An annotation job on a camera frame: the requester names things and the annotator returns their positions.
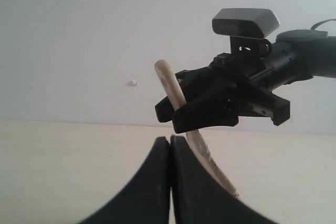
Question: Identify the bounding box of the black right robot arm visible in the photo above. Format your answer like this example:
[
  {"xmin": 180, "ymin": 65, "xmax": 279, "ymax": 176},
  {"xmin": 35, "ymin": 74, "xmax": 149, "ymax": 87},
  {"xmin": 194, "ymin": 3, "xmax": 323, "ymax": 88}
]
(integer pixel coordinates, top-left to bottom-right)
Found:
[{"xmin": 155, "ymin": 29, "xmax": 335, "ymax": 133}]

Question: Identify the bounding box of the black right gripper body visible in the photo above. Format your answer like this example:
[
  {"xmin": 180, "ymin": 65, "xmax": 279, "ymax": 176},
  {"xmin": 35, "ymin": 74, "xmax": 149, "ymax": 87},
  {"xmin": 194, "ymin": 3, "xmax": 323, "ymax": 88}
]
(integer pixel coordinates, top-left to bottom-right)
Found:
[{"xmin": 210, "ymin": 53, "xmax": 290, "ymax": 126}]

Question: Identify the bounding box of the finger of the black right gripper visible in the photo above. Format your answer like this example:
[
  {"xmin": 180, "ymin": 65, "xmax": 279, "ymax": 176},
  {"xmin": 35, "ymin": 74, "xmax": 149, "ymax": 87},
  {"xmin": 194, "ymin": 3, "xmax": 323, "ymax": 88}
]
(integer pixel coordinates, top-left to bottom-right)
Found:
[
  {"xmin": 172, "ymin": 77, "xmax": 239, "ymax": 133},
  {"xmin": 154, "ymin": 68, "xmax": 218, "ymax": 123}
]

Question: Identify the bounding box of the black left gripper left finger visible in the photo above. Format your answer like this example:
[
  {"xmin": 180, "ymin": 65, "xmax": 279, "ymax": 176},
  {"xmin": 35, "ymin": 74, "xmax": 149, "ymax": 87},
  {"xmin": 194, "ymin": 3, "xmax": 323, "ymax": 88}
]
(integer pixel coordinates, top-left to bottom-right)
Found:
[{"xmin": 80, "ymin": 136, "xmax": 171, "ymax": 223}]

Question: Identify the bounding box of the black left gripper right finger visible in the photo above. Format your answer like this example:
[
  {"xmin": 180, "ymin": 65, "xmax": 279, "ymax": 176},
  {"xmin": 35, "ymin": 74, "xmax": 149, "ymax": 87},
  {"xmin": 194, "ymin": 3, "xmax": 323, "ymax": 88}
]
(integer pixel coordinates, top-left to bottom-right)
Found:
[{"xmin": 170, "ymin": 135, "xmax": 275, "ymax": 224}]

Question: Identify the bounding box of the white wall plug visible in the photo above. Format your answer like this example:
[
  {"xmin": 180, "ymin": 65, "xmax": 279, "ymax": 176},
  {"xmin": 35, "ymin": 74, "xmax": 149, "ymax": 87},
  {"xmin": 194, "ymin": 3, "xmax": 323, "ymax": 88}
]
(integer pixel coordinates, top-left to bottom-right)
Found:
[{"xmin": 127, "ymin": 80, "xmax": 139, "ymax": 87}]

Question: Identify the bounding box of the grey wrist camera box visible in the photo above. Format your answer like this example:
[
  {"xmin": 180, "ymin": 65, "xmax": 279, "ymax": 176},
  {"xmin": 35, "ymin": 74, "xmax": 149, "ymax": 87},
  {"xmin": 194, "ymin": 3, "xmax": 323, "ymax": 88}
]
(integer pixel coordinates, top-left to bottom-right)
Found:
[{"xmin": 212, "ymin": 8, "xmax": 280, "ymax": 58}]

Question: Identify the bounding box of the white wooden paintbrush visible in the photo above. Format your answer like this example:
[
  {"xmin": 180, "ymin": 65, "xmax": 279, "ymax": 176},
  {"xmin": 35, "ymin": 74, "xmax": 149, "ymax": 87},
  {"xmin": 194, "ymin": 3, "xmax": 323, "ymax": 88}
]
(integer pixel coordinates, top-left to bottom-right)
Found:
[{"xmin": 154, "ymin": 60, "xmax": 239, "ymax": 198}]

